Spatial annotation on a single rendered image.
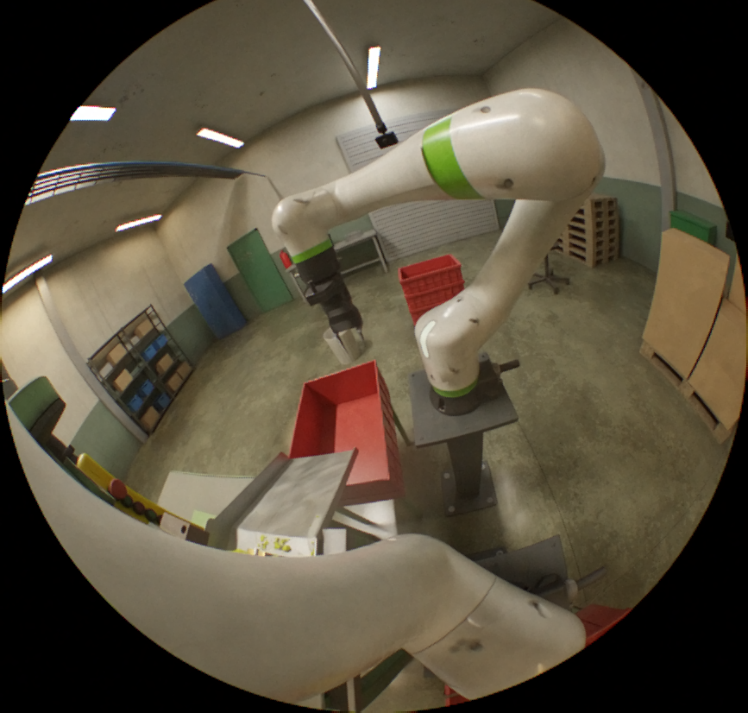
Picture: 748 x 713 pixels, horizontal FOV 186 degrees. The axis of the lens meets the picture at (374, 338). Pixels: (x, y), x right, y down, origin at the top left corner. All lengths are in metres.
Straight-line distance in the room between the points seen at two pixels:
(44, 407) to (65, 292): 5.96
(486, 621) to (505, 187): 0.39
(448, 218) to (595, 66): 4.69
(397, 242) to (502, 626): 5.44
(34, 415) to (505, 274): 0.68
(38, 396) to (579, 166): 0.50
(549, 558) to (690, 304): 1.90
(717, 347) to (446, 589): 2.10
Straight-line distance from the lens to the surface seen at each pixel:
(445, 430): 0.58
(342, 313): 0.54
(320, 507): 0.56
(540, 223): 0.42
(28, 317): 6.02
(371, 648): 0.15
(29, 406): 0.29
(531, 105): 0.23
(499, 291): 0.51
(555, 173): 0.23
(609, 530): 1.63
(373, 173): 0.39
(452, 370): 0.49
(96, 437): 5.62
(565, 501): 1.53
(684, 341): 2.25
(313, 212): 0.47
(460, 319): 0.46
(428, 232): 5.51
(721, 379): 2.25
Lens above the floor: 1.41
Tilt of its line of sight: 31 degrees down
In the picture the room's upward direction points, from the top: 24 degrees counter-clockwise
